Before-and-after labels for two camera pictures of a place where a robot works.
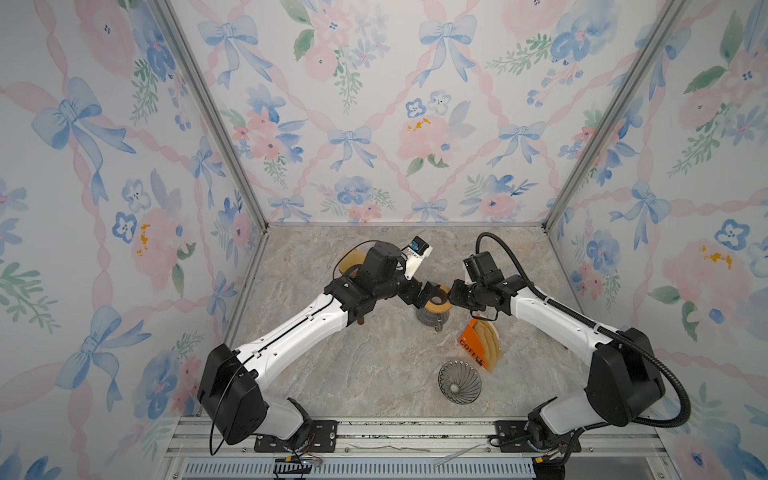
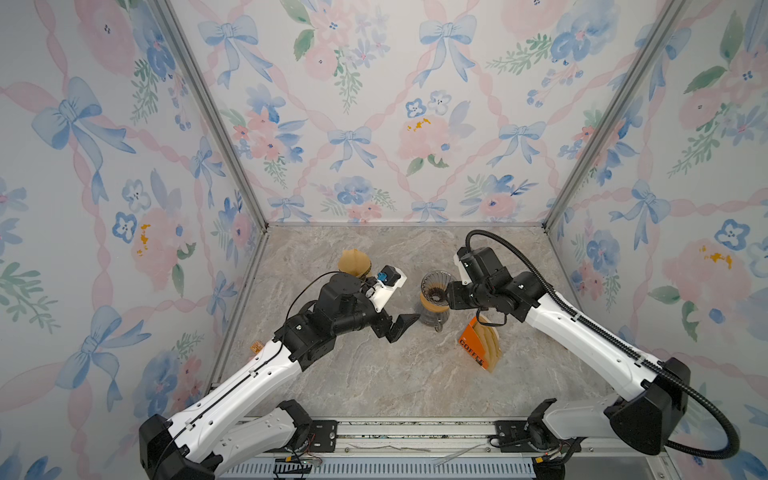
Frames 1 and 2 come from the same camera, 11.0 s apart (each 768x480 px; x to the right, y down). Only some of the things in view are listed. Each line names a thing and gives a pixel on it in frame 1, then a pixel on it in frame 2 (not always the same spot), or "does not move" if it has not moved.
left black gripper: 411,297 to 396,330
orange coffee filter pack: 481,337 does not move
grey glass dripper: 460,382 to 434,286
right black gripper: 455,295 does not move
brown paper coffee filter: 352,259 does not move
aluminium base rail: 194,439 does not move
